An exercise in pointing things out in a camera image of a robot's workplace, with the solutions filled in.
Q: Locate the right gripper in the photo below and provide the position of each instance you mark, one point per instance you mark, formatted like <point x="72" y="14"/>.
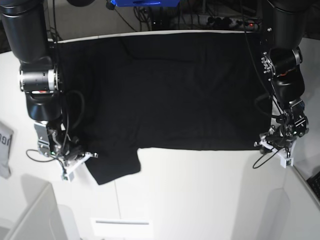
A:
<point x="70" y="152"/>

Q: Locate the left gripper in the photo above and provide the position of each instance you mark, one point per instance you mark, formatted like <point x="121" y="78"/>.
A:
<point x="277" y="138"/>

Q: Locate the black T-shirt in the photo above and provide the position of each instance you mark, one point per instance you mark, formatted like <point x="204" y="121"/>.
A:
<point x="186" y="91"/>

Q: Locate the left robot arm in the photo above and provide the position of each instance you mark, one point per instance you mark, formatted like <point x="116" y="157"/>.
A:
<point x="283" y="27"/>

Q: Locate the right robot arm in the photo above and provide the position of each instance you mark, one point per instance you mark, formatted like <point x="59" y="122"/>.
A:
<point x="55" y="112"/>

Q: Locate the black keyboard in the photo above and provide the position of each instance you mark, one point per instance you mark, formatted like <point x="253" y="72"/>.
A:
<point x="314" y="183"/>

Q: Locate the grey folded cloth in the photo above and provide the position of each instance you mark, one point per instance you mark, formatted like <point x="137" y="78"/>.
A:
<point x="6" y="135"/>

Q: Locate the blue device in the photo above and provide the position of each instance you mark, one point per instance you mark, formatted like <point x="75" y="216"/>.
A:
<point x="145" y="3"/>

